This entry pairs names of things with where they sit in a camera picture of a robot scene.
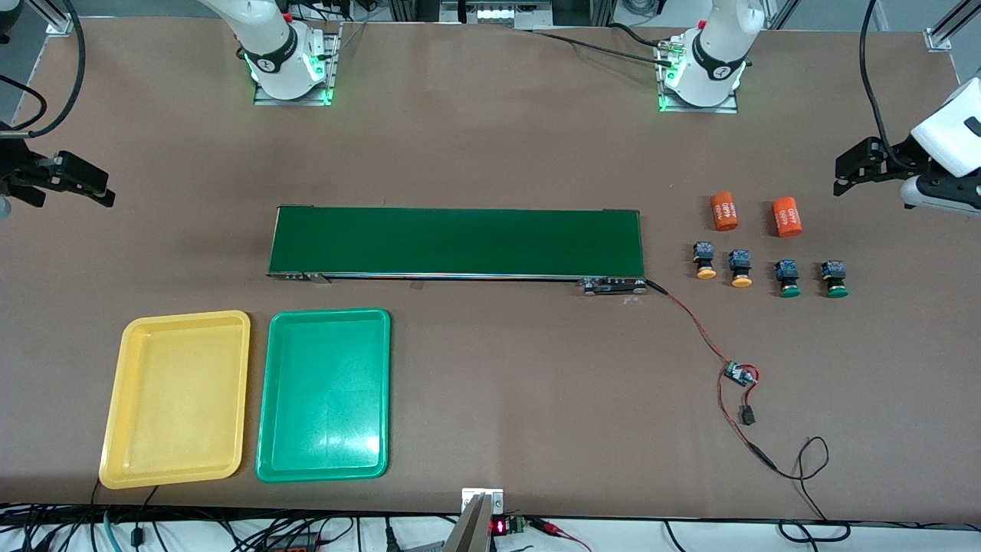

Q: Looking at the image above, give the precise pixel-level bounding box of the orange cylindrical battery cell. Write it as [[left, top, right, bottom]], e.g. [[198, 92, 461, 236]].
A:
[[710, 191, 740, 232], [771, 196, 803, 238]]

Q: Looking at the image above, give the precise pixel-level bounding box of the green mushroom push button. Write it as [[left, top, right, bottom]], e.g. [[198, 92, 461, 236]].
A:
[[820, 260, 850, 299], [773, 259, 802, 299]]

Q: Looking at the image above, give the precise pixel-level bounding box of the yellow plastic tray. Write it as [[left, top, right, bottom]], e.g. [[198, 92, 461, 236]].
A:
[[98, 310, 252, 490]]

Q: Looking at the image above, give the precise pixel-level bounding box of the green plastic tray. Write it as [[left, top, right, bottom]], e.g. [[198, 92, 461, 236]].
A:
[[254, 307, 392, 484]]

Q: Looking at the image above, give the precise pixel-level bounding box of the green conveyor belt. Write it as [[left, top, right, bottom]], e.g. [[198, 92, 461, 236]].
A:
[[266, 205, 650, 297]]

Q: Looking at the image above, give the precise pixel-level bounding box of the white box with lights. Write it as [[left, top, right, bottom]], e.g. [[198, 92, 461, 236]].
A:
[[439, 0, 554, 31]]

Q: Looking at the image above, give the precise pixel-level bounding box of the red alligator clip lead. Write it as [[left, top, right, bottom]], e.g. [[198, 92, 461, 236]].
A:
[[529, 517, 595, 552]]

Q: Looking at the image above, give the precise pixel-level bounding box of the aluminium frame profile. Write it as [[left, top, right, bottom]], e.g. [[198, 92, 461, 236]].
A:
[[31, 0, 75, 35], [924, 0, 981, 53]]

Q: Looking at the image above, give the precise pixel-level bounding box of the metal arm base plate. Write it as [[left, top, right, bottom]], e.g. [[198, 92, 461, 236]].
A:
[[253, 21, 342, 107], [658, 37, 740, 114]]

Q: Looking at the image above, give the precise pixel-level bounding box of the thick braided black cable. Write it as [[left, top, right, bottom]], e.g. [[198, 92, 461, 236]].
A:
[[609, 21, 677, 51]]

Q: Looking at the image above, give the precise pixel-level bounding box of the thin black looped cable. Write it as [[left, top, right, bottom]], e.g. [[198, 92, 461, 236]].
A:
[[774, 435, 851, 544]]

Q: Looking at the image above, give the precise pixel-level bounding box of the thin black table cable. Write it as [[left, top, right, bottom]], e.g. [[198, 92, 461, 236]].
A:
[[529, 29, 669, 65]]

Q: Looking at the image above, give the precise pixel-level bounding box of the red and black wire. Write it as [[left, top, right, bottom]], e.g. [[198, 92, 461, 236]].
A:
[[646, 280, 781, 472]]

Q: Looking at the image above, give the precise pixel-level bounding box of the silver metal bracket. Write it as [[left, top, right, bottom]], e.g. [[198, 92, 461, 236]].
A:
[[461, 488, 504, 514]]

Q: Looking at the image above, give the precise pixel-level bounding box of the grey camera support bar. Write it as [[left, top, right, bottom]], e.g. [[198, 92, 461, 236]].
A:
[[443, 494, 495, 552]]

